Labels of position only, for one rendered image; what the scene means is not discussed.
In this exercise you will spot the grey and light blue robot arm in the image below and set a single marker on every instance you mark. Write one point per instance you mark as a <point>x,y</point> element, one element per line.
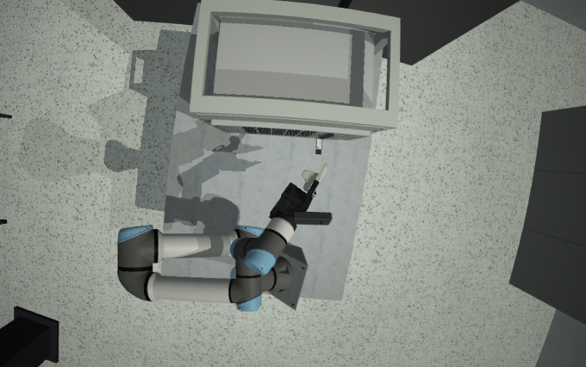
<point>139,247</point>

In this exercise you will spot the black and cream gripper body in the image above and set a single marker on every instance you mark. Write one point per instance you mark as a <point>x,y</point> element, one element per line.
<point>291,200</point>

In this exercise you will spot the white server rack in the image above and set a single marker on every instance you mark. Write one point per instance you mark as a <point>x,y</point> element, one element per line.
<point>274,60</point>

